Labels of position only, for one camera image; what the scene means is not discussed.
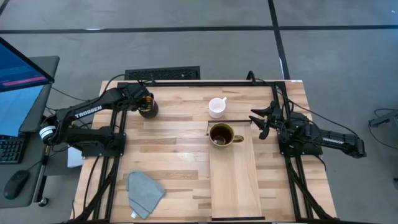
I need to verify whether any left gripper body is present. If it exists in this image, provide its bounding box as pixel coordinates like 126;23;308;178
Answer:
122;83;154;110

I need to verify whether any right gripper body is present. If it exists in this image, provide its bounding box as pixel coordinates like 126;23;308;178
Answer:
259;100;285;141

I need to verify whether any dark brown mug yellow inside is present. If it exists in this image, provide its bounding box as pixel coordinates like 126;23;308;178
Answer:
137;93;160;120

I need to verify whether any large olive green mug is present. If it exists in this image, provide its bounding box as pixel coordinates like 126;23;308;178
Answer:
208;123;245;149

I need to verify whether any white mug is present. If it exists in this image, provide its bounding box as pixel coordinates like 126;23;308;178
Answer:
208;96;228;119

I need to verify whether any white box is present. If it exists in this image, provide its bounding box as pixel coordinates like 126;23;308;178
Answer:
67;146;84;169

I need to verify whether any grey cloth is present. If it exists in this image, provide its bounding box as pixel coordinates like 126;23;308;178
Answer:
126;170;167;220

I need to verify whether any grey computer desk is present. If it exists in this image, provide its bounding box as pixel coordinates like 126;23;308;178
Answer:
0;55;61;209

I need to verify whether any computer monitor blue screen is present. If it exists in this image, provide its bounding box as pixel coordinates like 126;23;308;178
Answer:
0;36;56;138

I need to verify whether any black keyboard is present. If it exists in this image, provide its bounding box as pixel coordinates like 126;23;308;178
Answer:
0;134;26;166

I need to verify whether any black computer mouse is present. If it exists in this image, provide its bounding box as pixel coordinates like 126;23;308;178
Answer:
3;169;30;201

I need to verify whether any black cable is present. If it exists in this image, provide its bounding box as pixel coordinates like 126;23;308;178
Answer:
50;86;95;104
246;70;358;138

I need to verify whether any black aluminium table frame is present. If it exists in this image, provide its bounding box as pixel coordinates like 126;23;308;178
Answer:
70;79;341;224

